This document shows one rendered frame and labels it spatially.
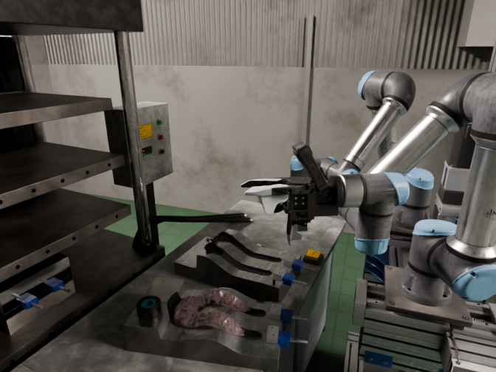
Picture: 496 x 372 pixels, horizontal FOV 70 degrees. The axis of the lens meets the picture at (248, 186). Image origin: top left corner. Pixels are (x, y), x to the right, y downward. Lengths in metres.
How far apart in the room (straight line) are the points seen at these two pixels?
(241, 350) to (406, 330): 0.51
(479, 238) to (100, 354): 1.16
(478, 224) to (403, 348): 0.51
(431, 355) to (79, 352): 1.12
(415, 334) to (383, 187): 0.59
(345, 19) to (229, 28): 1.06
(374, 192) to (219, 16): 3.07
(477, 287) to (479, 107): 0.42
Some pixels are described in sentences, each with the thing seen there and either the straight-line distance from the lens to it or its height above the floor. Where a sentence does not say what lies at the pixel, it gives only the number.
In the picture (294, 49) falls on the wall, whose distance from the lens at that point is 3.46.
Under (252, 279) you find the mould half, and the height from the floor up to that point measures 0.89.
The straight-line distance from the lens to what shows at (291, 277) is 1.43.
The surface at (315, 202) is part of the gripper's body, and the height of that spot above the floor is 1.42.
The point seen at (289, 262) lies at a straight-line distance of 1.51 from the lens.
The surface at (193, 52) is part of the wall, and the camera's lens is 3.81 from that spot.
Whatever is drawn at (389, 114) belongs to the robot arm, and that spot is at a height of 1.52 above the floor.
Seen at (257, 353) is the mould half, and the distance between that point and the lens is 1.21.
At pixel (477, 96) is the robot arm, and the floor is 1.64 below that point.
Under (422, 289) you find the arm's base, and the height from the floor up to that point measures 1.08.
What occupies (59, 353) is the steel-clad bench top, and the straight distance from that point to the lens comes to 1.43.
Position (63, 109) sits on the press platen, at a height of 1.52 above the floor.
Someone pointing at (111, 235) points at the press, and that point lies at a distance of 2.09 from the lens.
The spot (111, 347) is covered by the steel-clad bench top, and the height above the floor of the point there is 0.80.
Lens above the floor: 1.73
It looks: 21 degrees down
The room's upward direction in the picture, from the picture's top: straight up
